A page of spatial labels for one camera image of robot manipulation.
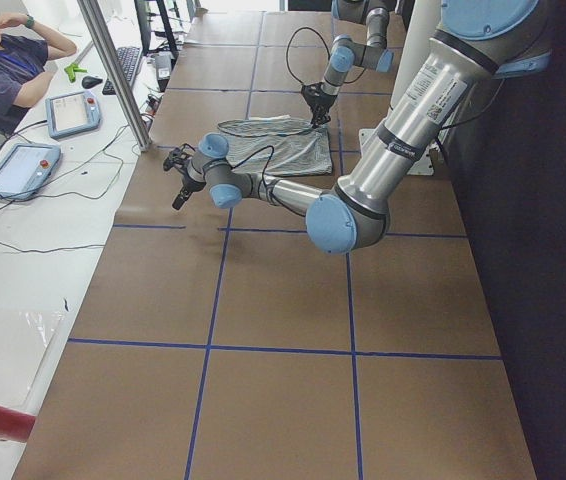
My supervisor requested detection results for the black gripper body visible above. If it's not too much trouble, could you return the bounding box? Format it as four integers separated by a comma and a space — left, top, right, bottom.
301, 83, 335, 115
163, 143, 205, 200

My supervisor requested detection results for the blue white striped polo shirt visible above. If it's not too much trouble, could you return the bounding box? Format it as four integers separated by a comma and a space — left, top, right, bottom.
217, 116, 332, 177

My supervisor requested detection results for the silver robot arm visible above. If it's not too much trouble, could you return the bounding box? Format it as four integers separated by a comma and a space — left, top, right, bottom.
301, 0, 397, 128
163, 1, 556, 254

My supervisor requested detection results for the black keyboard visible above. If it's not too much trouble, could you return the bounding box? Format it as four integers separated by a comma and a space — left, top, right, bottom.
116, 46, 142, 88

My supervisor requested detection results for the black computer mouse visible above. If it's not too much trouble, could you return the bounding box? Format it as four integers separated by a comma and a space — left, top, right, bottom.
81, 75, 103, 89

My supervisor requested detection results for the upper teach pendant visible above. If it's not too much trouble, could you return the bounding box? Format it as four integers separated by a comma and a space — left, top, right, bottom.
45, 90, 101, 140

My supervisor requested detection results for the teach pendant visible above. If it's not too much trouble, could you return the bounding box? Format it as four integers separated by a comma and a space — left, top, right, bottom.
0, 143, 62, 200
45, 90, 101, 140

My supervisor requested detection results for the green hand tool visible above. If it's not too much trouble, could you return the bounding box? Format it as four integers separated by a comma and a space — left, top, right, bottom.
64, 62, 87, 83

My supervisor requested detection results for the brown paper table cover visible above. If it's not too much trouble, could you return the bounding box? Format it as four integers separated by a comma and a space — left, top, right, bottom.
15, 12, 534, 479

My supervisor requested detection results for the lower teach pendant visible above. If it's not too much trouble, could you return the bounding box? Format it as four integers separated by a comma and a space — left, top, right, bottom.
0, 143, 62, 200

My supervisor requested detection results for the seated person in blue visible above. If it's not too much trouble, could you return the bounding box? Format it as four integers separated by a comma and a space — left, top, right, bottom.
0, 12, 77, 135

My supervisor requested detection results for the clear bag of white sheets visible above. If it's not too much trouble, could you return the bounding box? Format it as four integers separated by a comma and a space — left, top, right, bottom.
0, 308, 65, 410

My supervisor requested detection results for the aluminium frame post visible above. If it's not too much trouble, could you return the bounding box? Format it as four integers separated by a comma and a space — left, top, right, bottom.
77, 0, 152, 152

